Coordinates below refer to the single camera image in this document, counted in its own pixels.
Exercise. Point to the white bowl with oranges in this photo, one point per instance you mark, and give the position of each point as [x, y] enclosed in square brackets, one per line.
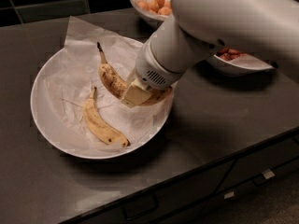
[146, 14]

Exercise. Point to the pile of small oranges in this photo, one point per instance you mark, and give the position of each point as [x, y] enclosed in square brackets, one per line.
[160, 7]

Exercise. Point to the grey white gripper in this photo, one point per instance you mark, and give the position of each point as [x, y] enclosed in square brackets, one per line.
[149, 69]

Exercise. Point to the dark drawer front left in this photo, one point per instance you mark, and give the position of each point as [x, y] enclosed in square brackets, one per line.
[174, 202]

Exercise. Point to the pile of red strawberries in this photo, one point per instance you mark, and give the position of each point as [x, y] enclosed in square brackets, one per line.
[227, 54]

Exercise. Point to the white bowl with strawberries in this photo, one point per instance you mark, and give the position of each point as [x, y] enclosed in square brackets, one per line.
[227, 68]

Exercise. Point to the yellow banana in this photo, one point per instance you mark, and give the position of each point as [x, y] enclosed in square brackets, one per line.
[98, 126]

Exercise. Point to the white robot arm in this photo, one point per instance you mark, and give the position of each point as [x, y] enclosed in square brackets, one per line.
[197, 29]

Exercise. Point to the dark drawer front right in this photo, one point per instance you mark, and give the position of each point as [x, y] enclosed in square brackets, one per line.
[250, 171]

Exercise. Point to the large white bowl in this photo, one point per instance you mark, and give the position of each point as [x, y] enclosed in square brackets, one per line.
[46, 115]

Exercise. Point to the spotted ripe banana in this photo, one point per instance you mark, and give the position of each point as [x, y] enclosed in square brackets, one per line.
[117, 86]

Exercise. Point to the dark drawer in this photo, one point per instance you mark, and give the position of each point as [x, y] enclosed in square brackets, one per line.
[174, 202]
[250, 171]

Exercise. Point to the paper liner in strawberry bowl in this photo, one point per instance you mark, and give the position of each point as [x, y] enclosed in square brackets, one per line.
[251, 63]

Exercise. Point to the white paper liner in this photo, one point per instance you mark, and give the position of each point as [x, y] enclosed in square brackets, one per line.
[78, 59]

